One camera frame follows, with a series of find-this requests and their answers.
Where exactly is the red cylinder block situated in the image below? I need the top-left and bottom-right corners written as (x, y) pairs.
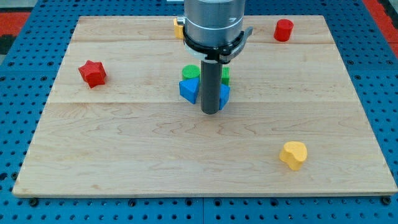
top-left (274, 19), bottom-right (294, 42)

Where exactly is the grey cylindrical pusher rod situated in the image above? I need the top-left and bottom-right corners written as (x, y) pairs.
top-left (200, 61), bottom-right (223, 114)

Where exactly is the red star block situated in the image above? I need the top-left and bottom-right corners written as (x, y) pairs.
top-left (78, 60), bottom-right (106, 88)

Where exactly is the green cylinder block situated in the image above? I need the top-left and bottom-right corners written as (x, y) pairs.
top-left (182, 65), bottom-right (200, 80)

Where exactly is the blue triangle block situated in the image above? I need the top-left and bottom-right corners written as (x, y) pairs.
top-left (179, 78), bottom-right (200, 104)

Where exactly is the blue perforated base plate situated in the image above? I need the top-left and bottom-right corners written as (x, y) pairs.
top-left (1, 0), bottom-right (397, 223)

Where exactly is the green star block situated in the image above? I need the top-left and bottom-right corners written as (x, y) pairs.
top-left (221, 67), bottom-right (230, 86)

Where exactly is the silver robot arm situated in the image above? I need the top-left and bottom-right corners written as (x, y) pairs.
top-left (184, 0), bottom-right (246, 45)

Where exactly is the blue cube block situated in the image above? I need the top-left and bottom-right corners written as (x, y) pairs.
top-left (219, 84), bottom-right (230, 110)

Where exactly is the wooden board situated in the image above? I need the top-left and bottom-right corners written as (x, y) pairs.
top-left (12, 16), bottom-right (397, 198)

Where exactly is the black clamp ring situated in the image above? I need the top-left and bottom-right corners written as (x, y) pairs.
top-left (182, 26), bottom-right (254, 65)

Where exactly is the yellow hexagon block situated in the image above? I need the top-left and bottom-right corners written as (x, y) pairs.
top-left (173, 18), bottom-right (184, 40)

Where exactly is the yellow heart block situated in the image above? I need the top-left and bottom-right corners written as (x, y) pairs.
top-left (279, 141), bottom-right (308, 171)

